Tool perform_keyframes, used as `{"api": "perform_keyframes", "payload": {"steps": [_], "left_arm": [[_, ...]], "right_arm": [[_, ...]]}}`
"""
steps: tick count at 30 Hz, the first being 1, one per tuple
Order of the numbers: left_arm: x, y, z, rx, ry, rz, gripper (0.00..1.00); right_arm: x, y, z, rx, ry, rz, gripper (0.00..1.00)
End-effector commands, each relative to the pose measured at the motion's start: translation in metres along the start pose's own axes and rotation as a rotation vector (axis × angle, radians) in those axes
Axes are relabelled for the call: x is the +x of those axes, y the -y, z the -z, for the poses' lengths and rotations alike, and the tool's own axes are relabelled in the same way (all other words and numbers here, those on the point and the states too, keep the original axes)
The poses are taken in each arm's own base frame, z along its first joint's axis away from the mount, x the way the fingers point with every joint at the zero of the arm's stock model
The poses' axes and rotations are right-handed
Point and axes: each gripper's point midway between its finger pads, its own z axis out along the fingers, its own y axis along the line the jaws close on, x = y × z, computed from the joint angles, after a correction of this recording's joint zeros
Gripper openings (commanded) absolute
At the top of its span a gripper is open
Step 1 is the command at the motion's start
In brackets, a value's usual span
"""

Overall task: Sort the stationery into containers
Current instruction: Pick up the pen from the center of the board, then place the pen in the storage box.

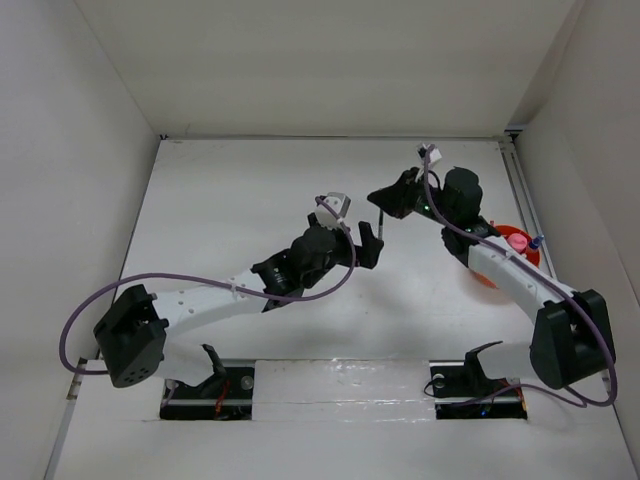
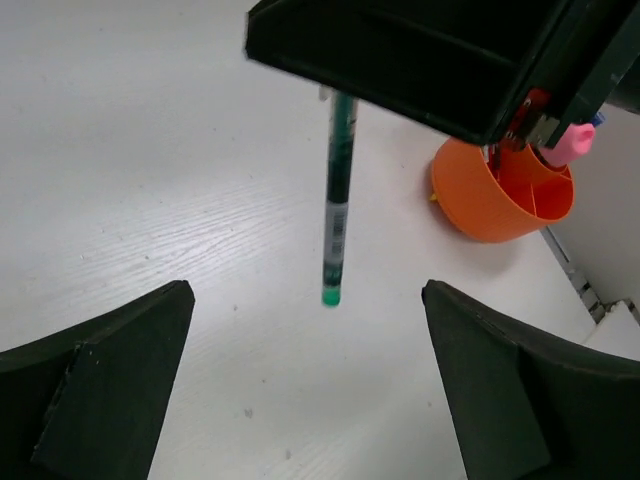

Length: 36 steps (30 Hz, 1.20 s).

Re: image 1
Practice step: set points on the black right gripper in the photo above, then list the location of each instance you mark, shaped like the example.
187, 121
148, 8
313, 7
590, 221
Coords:
396, 198

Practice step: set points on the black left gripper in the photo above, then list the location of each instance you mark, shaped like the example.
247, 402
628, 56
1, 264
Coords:
365, 254

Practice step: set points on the green pen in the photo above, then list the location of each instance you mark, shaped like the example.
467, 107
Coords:
380, 229

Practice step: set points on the blue spray bottle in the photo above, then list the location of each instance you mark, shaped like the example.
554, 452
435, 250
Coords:
536, 242

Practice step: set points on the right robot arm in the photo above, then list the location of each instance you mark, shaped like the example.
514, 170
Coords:
572, 337

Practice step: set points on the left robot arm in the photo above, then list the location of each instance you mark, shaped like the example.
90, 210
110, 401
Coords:
137, 334

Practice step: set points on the orange round organizer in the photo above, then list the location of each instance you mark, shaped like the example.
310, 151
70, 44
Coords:
505, 230

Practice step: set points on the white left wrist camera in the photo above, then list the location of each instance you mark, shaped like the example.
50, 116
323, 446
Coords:
331, 210

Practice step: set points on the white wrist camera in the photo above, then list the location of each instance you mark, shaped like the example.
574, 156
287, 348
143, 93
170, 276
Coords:
429, 155
331, 210

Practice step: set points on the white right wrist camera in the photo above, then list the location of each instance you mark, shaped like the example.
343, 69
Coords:
429, 155

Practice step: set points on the aluminium side rail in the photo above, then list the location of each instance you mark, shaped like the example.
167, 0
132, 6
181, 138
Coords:
515, 173

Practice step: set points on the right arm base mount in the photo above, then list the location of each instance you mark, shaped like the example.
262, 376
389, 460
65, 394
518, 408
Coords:
462, 391

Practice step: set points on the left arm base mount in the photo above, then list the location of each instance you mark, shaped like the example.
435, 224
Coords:
215, 390

